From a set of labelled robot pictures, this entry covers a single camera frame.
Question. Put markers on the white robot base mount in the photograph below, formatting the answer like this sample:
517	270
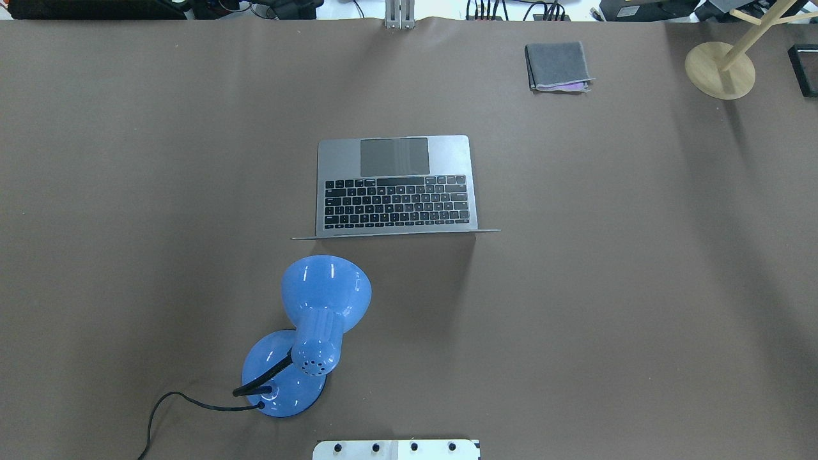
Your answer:
398	449

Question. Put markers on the black tray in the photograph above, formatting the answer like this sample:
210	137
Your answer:
803	58

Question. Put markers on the blue desk lamp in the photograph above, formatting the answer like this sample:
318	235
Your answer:
285	372

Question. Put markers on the grey laptop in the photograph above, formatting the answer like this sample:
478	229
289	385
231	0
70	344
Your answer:
400	185

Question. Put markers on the wooden cup stand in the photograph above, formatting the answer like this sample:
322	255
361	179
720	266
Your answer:
724	71

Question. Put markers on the aluminium frame post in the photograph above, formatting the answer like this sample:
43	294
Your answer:
400	14

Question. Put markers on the folded grey cloth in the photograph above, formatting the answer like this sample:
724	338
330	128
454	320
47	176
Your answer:
554	67

